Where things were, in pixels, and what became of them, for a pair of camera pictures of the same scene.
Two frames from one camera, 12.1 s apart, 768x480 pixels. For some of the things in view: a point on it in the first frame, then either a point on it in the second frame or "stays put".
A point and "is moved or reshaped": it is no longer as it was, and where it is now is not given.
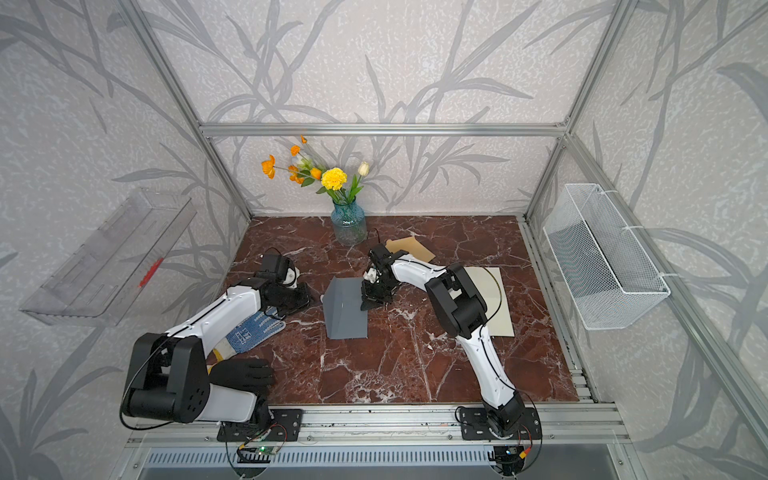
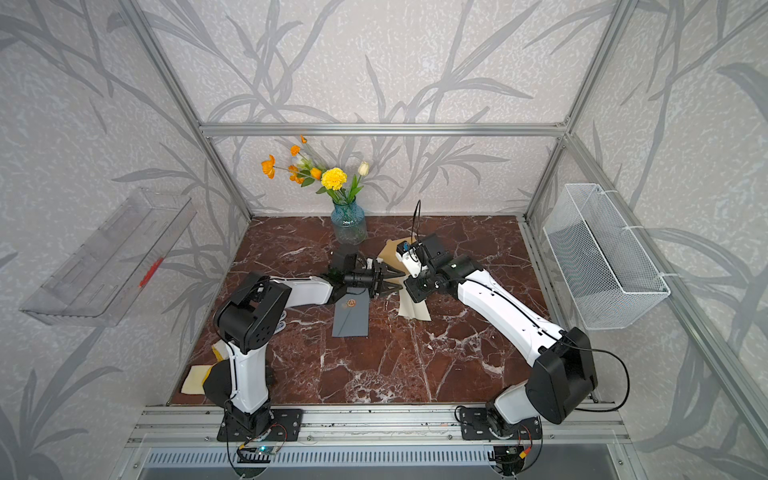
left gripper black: x=304 y=299 -> x=378 y=283
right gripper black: x=368 y=301 -> x=416 y=295
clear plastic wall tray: x=102 y=278 stays put
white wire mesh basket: x=606 y=269 stays put
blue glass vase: x=349 y=224 stays put
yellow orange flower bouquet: x=333 y=181 stays put
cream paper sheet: x=488 y=282 is moved or reshaped
